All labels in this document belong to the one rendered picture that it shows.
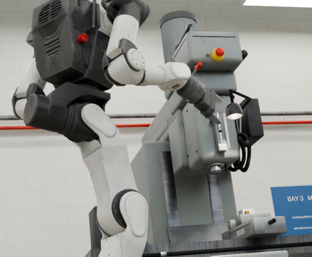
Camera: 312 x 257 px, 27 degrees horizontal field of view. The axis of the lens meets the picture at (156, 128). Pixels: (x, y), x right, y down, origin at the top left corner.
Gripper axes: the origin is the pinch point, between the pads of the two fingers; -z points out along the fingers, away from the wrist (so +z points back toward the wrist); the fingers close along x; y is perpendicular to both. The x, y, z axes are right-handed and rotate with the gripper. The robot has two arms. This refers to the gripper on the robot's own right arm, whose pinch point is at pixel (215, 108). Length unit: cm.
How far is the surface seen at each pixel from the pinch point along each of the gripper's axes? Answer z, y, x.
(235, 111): -23.0, 9.2, 18.3
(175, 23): -14, 45, 90
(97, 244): -3, 65, -37
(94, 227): -1, 67, -30
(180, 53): -6, 29, 52
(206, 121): -25.4, 28.6, 23.7
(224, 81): -25, 19, 42
